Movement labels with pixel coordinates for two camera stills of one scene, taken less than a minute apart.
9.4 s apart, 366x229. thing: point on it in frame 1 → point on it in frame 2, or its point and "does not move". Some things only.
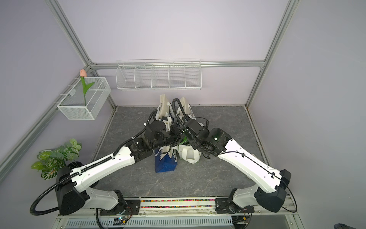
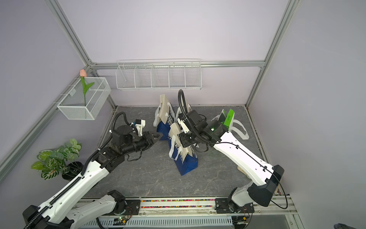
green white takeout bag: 188,152 → 233,125
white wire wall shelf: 183,74 does not move
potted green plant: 59,162 does not move
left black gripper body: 170,137 → 143,142
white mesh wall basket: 72,106 does not move
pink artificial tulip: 85,88 does not move
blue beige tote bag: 166,158 → 185,157
